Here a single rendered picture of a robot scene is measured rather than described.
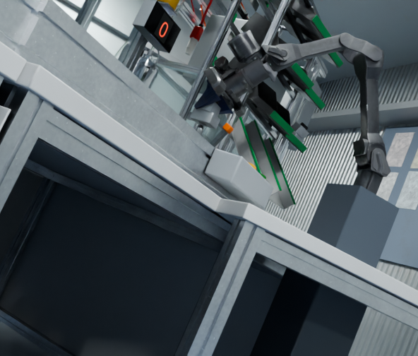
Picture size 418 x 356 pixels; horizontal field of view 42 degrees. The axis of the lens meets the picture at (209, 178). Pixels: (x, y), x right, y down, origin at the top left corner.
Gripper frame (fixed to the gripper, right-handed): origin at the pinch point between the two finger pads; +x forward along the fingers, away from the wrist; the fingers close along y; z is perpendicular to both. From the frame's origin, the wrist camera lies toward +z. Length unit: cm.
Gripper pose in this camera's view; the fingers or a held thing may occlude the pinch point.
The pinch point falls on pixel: (209, 104)
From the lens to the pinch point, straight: 145.7
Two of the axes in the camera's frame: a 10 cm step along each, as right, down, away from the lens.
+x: -8.2, 5.3, 1.9
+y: -4.1, -3.1, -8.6
